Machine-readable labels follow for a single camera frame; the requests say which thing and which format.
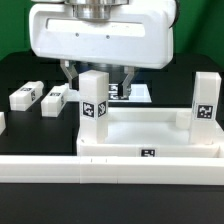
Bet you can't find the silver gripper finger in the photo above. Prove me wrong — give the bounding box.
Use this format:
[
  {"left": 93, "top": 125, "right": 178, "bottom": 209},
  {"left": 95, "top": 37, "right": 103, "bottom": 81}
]
[
  {"left": 60, "top": 60, "right": 79, "bottom": 90},
  {"left": 119, "top": 66, "right": 135, "bottom": 99}
]

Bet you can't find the white desk top tray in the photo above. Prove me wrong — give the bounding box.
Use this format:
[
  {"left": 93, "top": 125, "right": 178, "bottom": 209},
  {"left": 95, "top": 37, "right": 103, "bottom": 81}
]
[{"left": 77, "top": 107, "right": 224, "bottom": 158}]

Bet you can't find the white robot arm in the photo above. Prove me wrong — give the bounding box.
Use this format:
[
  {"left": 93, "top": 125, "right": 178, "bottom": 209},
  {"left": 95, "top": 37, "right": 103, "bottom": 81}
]
[{"left": 29, "top": 0, "right": 180, "bottom": 97}]

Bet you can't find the white block at left edge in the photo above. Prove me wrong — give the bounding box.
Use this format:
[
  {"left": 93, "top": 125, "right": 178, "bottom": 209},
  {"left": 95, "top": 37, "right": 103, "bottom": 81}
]
[{"left": 0, "top": 112, "right": 6, "bottom": 135}]

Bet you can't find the white front fence bar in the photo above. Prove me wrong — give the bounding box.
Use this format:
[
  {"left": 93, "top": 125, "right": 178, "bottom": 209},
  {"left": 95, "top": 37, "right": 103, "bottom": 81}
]
[{"left": 0, "top": 155, "right": 224, "bottom": 185}]

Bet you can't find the white marker base plate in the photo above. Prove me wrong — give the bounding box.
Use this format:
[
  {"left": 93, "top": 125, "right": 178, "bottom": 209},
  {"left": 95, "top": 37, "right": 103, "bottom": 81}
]
[{"left": 67, "top": 84, "right": 152, "bottom": 103}]

